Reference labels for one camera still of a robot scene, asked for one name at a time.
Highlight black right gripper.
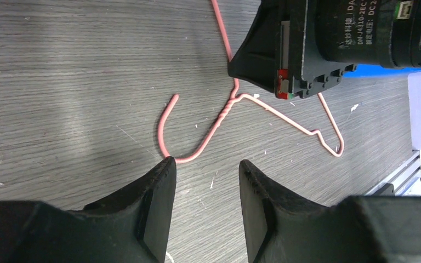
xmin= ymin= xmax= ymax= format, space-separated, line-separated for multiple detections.
xmin=227 ymin=0 xmax=396 ymax=99

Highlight aluminium rail frame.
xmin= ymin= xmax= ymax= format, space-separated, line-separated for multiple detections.
xmin=366 ymin=150 xmax=421 ymax=196

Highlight pink wire hanger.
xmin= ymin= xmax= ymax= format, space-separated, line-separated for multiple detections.
xmin=157 ymin=0 xmax=345 ymax=164

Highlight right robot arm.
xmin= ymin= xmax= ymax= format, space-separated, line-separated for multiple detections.
xmin=227 ymin=1 xmax=421 ymax=99

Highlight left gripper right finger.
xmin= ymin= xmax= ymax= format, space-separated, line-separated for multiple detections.
xmin=238 ymin=159 xmax=342 ymax=262

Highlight blue plastic bin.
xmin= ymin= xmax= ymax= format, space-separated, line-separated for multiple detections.
xmin=344 ymin=64 xmax=421 ymax=78

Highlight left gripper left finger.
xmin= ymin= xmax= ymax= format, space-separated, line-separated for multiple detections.
xmin=82 ymin=157 xmax=177 ymax=262

